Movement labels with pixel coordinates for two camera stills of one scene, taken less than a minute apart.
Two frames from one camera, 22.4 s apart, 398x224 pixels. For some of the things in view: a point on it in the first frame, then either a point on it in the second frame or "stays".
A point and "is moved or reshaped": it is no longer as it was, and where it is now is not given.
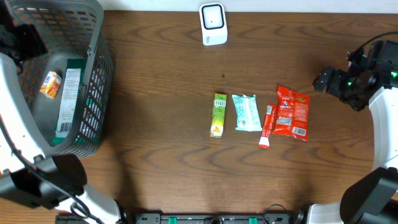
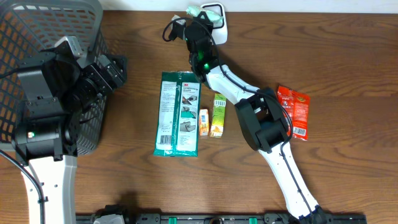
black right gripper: (337, 76) to (205, 20)
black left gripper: (34, 44) to (98, 70)
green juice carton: (218, 115) stays
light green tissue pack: (247, 113) is moved or reshaped
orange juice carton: (51, 84) is moved or reshaped
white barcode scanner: (213, 21) stays
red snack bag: (292, 114) stays
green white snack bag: (69, 99) to (177, 127)
